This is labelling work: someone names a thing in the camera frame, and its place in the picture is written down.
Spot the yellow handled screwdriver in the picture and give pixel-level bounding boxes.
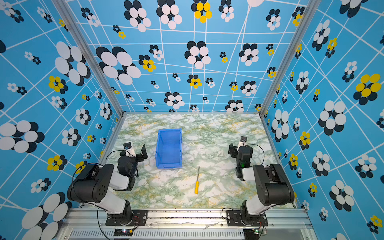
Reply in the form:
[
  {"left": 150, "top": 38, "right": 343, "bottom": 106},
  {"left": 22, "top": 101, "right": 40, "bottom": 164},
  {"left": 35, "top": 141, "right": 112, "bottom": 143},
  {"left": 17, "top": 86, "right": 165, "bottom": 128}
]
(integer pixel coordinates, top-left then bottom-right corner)
[{"left": 195, "top": 167, "right": 200, "bottom": 195}]

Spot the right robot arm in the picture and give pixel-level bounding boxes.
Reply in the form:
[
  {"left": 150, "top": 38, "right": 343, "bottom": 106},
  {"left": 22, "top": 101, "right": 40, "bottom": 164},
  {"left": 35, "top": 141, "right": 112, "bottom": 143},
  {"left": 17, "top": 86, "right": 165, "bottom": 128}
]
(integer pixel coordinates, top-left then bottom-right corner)
[{"left": 228, "top": 142, "right": 295, "bottom": 227}]

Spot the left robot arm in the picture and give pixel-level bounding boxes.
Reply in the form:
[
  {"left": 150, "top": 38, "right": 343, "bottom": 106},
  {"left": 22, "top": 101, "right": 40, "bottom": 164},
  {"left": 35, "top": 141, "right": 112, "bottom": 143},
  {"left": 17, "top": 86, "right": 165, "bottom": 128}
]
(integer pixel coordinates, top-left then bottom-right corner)
[{"left": 67, "top": 142, "right": 148, "bottom": 227}]

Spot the blue plastic bin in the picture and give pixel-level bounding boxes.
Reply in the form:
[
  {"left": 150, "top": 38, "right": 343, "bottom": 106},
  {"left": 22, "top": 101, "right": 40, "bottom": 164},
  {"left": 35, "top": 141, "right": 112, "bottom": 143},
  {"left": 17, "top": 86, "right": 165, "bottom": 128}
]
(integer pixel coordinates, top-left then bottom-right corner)
[{"left": 155, "top": 129, "right": 183, "bottom": 169}]

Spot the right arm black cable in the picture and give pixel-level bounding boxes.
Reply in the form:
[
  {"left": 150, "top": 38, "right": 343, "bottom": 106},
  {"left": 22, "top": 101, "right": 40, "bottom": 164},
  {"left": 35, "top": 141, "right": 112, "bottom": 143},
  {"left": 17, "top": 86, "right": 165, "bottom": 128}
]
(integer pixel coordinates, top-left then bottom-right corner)
[{"left": 247, "top": 144, "right": 266, "bottom": 166}]

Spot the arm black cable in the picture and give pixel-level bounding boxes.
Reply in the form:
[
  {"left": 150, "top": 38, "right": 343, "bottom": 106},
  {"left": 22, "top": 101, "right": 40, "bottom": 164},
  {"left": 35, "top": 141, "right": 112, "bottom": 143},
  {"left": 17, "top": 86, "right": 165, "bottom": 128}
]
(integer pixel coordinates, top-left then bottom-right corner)
[
  {"left": 71, "top": 149, "right": 127, "bottom": 205},
  {"left": 247, "top": 144, "right": 266, "bottom": 166}
]

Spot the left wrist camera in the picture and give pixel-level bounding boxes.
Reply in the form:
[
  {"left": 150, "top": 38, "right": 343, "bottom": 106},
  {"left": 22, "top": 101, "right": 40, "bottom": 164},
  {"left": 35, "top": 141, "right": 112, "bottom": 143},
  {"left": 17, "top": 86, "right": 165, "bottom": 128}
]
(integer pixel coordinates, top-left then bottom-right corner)
[{"left": 123, "top": 142, "right": 132, "bottom": 151}]

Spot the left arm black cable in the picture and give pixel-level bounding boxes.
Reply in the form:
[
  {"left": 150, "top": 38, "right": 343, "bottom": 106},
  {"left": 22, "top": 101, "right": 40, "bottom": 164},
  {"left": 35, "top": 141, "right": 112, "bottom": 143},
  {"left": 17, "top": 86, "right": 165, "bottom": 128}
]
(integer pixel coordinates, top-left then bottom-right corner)
[{"left": 71, "top": 149, "right": 127, "bottom": 205}]

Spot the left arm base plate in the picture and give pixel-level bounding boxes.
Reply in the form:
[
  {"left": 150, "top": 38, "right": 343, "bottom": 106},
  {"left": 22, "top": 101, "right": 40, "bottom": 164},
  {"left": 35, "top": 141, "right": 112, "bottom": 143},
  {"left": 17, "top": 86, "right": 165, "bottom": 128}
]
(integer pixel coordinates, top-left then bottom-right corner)
[{"left": 106, "top": 210, "right": 148, "bottom": 227}]

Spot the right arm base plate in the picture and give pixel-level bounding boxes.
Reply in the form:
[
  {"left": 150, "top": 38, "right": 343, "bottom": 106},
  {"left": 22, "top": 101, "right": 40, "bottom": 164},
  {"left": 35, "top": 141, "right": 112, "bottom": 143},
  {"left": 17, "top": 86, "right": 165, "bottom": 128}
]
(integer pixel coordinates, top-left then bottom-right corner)
[{"left": 223, "top": 210, "right": 268, "bottom": 228}]

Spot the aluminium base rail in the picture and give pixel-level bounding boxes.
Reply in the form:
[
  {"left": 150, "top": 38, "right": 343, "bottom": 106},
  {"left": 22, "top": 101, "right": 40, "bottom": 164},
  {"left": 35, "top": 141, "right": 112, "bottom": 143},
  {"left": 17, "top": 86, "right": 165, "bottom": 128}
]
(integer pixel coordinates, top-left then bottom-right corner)
[{"left": 57, "top": 208, "right": 317, "bottom": 240}]

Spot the left aluminium corner post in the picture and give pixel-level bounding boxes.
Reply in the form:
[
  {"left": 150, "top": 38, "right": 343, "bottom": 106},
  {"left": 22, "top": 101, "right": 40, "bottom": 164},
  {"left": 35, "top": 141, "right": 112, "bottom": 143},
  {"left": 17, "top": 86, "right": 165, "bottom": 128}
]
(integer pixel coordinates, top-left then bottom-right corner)
[{"left": 52, "top": 1, "right": 124, "bottom": 118}]

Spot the aluminium corner post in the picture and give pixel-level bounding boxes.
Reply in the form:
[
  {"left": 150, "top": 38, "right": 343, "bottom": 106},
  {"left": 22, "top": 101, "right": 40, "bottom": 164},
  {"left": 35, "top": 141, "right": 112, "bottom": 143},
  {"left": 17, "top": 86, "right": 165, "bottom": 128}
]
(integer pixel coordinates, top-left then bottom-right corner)
[
  {"left": 260, "top": 0, "right": 321, "bottom": 118},
  {"left": 52, "top": 1, "right": 124, "bottom": 118}
]

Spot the right aluminium corner post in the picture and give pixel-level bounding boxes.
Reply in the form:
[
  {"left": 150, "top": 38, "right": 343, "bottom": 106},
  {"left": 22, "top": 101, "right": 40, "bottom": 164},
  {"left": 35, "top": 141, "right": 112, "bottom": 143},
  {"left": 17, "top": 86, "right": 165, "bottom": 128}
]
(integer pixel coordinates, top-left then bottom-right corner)
[{"left": 260, "top": 0, "right": 321, "bottom": 118}]

